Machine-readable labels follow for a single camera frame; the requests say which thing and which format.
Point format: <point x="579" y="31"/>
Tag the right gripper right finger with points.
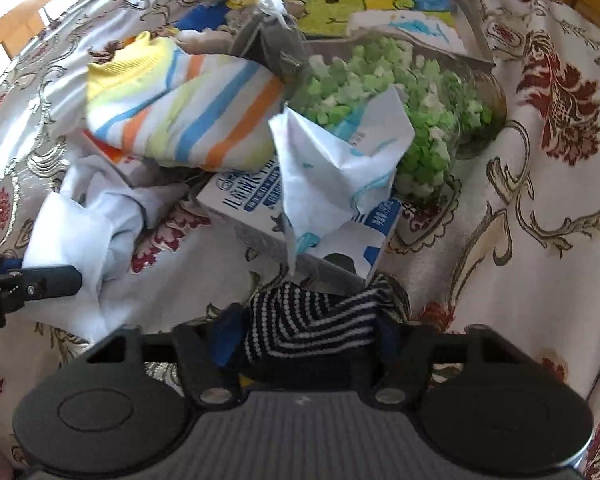
<point x="385" y="371"/>

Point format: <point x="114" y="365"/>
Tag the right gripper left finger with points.
<point x="206" y="358"/>

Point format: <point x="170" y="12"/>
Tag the black white striped sock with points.
<point x="293" y="334"/>

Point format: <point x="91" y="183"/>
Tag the grey linen pouch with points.
<point x="272" y="38"/>

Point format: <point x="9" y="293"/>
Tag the white cloth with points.
<point x="92" y="223"/>

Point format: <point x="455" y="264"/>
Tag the white blue carton box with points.
<point x="251" y="206"/>

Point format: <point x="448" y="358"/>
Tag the floral satin bed cover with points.
<point x="514" y="241"/>

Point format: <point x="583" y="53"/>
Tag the white paper tissue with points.
<point x="329" y="177"/>

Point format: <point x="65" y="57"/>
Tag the striped yellow cuff sock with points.
<point x="211" y="111"/>

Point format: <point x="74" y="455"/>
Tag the jar of green stars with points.
<point x="454" y="106"/>

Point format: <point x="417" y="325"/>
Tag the grey tray with cartoon mat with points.
<point x="448" y="25"/>

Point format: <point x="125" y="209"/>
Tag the wooden bed frame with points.
<point x="20" y="25"/>

